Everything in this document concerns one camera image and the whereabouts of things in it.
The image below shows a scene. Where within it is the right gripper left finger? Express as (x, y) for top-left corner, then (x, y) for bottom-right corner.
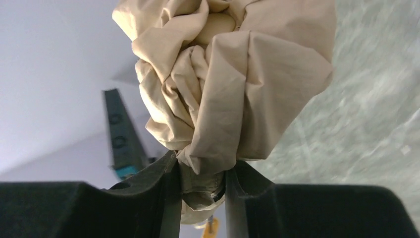
(0, 152), (182, 238)

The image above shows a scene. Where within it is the grey blue network switch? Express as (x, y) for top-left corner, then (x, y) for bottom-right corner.
(103, 88), (156, 180)

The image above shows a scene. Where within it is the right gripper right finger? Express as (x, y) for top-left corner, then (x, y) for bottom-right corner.
(225, 161), (419, 238)

